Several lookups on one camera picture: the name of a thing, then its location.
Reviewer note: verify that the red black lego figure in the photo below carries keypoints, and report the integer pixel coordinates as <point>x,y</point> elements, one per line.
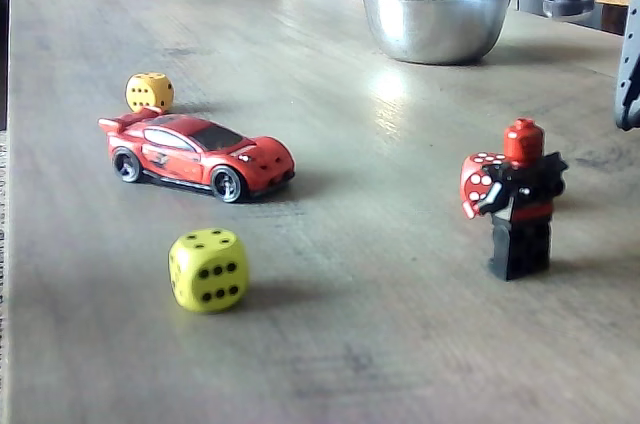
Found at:
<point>525,244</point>

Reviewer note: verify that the steel bowl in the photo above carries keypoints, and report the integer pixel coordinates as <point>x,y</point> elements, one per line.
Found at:
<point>435,29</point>

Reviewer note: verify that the red die white pips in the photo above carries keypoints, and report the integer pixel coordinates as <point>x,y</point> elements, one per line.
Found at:
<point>475,179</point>

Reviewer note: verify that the red toy car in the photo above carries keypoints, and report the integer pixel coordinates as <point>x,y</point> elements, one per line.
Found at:
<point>190,159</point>

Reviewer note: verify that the lime-yellow die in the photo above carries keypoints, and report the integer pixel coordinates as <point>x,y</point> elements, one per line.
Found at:
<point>210,274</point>

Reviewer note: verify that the orange-yellow die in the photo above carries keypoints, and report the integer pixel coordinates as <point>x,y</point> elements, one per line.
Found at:
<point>145,91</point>

